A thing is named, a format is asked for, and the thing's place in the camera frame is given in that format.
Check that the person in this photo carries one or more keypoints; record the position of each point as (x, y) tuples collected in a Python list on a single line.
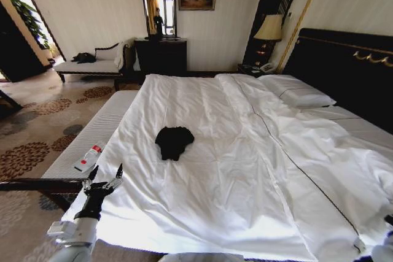
[(158, 22)]

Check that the white pillow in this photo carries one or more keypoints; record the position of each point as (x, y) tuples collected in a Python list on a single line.
[(296, 91)]

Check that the white card with red mark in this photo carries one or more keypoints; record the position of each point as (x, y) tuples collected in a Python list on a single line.
[(83, 164)]

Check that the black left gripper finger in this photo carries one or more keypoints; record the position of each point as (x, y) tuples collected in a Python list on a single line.
[(116, 179), (91, 175)]

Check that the white chaise lounge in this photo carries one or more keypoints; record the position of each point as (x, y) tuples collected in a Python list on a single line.
[(93, 64)]

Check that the dark wooden headboard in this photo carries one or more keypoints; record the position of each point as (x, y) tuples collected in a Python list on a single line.
[(345, 68)]

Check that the dark wooden nightstand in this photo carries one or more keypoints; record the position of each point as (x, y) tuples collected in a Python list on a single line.
[(250, 69)]

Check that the black clothing on chaise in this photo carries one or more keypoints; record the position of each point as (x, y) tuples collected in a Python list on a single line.
[(83, 57)]

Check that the dark wooden dresser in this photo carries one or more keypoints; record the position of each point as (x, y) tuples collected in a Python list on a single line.
[(161, 56)]

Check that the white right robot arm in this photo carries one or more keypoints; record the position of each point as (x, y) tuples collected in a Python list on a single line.
[(385, 248)]

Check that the white robot front shell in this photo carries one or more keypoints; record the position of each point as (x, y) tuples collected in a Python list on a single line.
[(190, 257)]

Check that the white padded bed bench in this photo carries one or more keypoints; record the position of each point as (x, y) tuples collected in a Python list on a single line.
[(83, 139)]

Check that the beige shade table lamp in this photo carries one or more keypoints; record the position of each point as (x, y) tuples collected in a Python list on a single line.
[(269, 29)]

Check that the black crumpled garment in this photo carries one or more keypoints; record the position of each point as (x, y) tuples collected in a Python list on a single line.
[(174, 144)]

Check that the dark wooden cabinet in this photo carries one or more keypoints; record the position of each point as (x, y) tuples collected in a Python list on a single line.
[(17, 50)]

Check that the white duvet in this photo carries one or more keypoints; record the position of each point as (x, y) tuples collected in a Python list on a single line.
[(233, 164)]

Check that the green leafy potted plant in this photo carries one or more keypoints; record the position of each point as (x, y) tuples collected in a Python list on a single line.
[(27, 16)]

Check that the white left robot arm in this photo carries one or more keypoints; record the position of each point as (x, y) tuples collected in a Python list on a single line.
[(73, 237)]

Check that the dark framed wall mirror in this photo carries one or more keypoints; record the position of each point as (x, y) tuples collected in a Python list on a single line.
[(158, 9)]

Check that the white desk telephone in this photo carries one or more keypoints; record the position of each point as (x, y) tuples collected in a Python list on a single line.
[(267, 67)]

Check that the clear plastic water bottle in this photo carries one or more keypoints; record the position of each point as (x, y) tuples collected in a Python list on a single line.
[(93, 152)]

